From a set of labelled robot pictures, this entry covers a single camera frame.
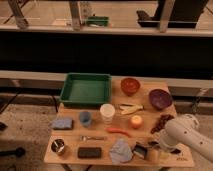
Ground orange carrot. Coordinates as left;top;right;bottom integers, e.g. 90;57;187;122
106;128;132;137

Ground blue small cup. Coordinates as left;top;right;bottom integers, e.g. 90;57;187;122
79;111;92;127

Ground green plastic tray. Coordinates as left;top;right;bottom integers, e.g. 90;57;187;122
60;73;111;108

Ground banana peel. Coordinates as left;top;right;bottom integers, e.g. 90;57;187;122
119;104;144;115

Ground black rectangular block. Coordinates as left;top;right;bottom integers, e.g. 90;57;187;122
78;147;102;158

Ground green object on shelf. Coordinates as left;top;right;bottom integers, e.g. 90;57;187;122
86;16;109;26

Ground light blue crumpled cloth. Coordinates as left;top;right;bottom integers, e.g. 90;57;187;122
109;139;133;164

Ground red-brown bowl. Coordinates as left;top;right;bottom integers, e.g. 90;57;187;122
121;77;140;96

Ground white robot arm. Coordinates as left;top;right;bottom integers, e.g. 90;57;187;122
159;114;213;162

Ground orange yellow apple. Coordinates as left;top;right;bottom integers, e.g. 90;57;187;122
130;115;143;129

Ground wooden folding table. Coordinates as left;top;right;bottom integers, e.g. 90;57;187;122
43;76;196;168

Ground purple bowl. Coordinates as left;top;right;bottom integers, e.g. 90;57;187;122
149;89;173;110

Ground dark red grape bunch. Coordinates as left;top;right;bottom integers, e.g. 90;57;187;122
151;114;174;134

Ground silver metal fork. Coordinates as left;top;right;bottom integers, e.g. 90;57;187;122
80;135;107;141

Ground blue sponge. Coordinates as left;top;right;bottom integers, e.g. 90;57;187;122
52;118;73;130

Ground small metal cup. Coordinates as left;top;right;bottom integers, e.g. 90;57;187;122
51;139;65;155

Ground white plastic cup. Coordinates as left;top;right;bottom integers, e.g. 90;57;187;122
100;104;115;123

